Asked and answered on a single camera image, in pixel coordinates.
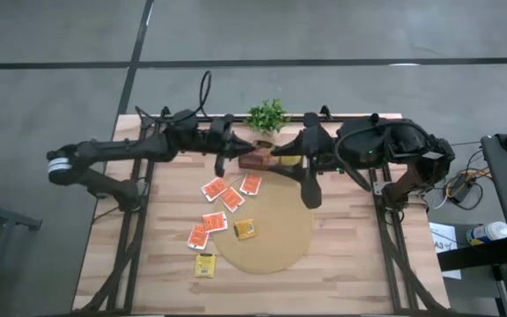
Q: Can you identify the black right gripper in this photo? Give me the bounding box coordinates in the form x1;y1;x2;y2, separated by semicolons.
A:
270;112;338;210

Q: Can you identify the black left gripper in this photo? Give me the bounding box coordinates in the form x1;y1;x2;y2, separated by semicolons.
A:
211;113;257;178

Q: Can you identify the brown wooden organizer box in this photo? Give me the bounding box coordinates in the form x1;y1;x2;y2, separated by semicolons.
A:
238;139;304;173

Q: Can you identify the silver packet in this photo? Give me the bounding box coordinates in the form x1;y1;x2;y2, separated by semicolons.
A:
232;217;258;241

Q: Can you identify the green potted plant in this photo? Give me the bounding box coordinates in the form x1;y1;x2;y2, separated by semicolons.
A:
243;98;292;136

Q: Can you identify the round woven placemat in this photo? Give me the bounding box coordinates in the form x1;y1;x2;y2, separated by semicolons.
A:
211;170;315;275

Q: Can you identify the white paper sheet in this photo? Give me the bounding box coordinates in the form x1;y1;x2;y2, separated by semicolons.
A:
428;221;463;281

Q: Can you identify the black shelf bar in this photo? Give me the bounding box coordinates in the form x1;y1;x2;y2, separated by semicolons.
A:
437;237;507;273

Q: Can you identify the white blue wipes canister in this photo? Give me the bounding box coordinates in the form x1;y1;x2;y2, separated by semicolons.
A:
465;220;507;247

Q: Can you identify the black metal stand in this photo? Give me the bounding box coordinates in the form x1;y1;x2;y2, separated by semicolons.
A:
0;174;43;317

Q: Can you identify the black metal table frame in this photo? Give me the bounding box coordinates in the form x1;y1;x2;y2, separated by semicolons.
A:
75;105;446;317

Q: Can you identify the black power box with cables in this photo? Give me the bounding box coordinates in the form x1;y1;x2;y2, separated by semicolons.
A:
445;169;486;211

